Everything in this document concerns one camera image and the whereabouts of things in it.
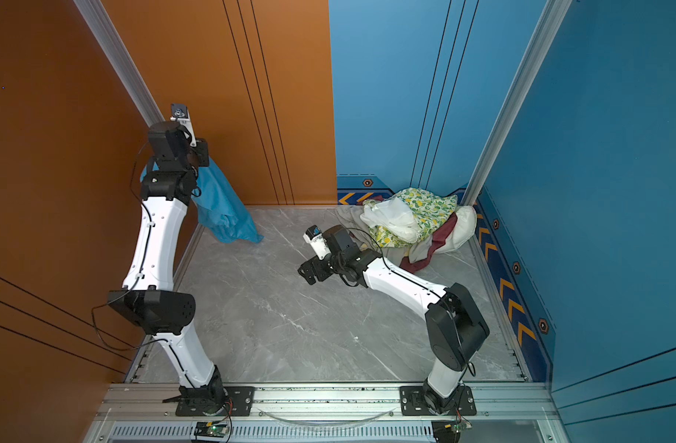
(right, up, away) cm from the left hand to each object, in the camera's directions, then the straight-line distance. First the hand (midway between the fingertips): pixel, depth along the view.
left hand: (184, 133), depth 72 cm
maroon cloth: (+79, -26, +30) cm, 88 cm away
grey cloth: (+44, -20, +40) cm, 63 cm away
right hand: (+31, -36, +11) cm, 49 cm away
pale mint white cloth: (+91, -21, +37) cm, 100 cm away
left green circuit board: (+7, -77, -1) cm, 77 cm away
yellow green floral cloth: (+74, -18, +34) cm, 84 cm away
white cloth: (+61, -20, +30) cm, 71 cm away
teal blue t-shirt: (+4, -18, +11) cm, 21 cm away
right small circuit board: (+69, -77, -2) cm, 103 cm away
